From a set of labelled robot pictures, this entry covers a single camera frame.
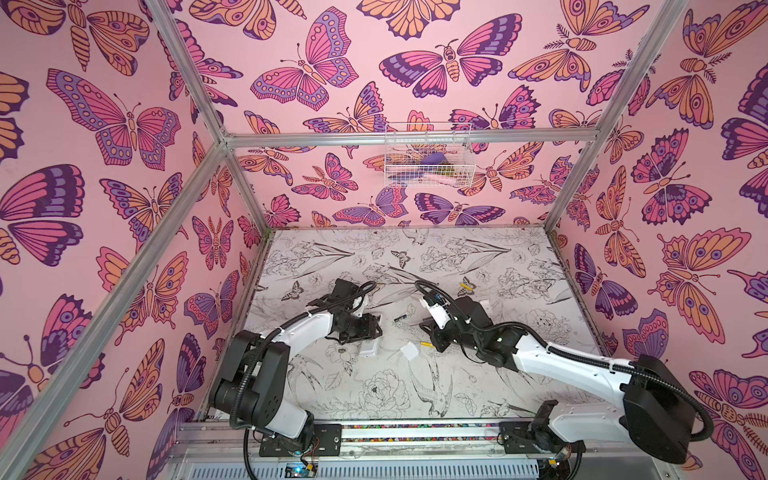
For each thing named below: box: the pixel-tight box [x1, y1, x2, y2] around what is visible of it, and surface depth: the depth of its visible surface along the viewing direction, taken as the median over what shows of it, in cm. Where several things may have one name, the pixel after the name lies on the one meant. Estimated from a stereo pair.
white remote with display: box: [359, 337, 380, 358], surface depth 85 cm
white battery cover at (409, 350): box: [400, 341, 419, 361], surface depth 91 cm
